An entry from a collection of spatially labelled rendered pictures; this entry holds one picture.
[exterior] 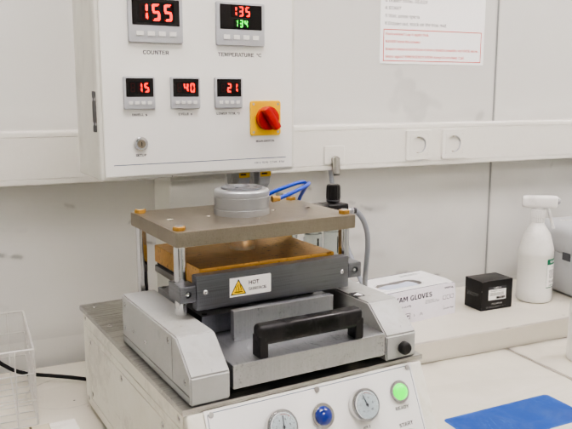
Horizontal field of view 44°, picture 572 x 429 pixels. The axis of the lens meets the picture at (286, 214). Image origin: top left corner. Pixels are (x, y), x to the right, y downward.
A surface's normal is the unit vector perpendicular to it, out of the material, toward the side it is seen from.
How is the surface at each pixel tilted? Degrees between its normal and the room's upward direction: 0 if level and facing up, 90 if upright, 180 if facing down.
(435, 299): 90
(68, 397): 0
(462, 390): 0
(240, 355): 0
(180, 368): 90
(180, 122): 90
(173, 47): 90
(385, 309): 41
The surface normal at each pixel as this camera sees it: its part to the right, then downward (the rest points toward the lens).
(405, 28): 0.41, 0.15
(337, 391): 0.45, -0.29
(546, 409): 0.00, -0.99
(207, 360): 0.32, -0.65
